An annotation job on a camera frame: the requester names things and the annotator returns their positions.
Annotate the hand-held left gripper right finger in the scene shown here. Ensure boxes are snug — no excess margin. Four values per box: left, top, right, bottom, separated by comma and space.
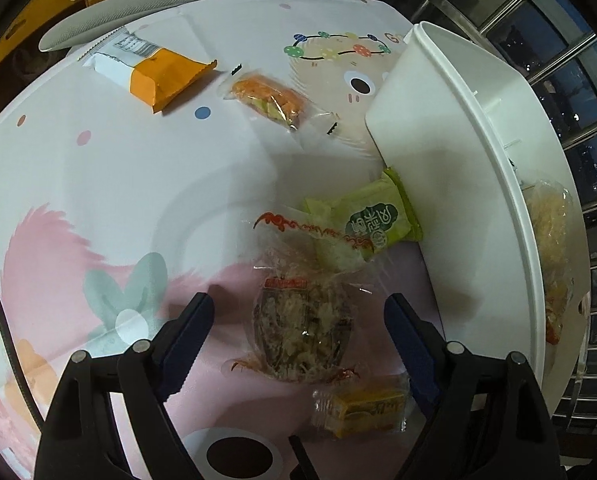
383, 294, 569, 480

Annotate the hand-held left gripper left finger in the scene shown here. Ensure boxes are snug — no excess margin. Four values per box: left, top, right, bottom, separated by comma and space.
33, 291, 215, 480

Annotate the clear packet round nut cake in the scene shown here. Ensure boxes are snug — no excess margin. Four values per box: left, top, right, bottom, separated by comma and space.
222, 212, 374, 386

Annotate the clear packet orange snack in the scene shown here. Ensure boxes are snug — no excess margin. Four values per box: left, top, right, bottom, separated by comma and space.
521, 180, 577, 286
222, 64, 342, 133

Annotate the white plastic storage box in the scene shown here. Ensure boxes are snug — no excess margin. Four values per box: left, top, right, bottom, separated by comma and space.
365, 21, 592, 396

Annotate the small yellow snack packet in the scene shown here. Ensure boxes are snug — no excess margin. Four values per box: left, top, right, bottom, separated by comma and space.
313, 374, 410, 440

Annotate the green snack packet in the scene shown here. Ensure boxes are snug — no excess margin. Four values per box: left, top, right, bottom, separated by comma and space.
303, 166, 423, 271

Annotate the pink cartoon tablecloth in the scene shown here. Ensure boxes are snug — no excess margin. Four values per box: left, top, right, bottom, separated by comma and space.
0, 0, 459, 480

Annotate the orange white snack packet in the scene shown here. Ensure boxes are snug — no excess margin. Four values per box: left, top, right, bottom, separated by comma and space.
81, 27, 218, 113

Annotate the metal window grille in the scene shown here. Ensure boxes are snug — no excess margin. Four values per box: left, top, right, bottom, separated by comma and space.
369, 0, 597, 461

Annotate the grey office chair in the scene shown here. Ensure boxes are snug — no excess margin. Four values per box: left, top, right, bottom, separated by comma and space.
38, 0, 274, 53

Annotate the black cable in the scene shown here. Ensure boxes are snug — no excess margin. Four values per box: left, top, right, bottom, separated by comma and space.
0, 260, 46, 431

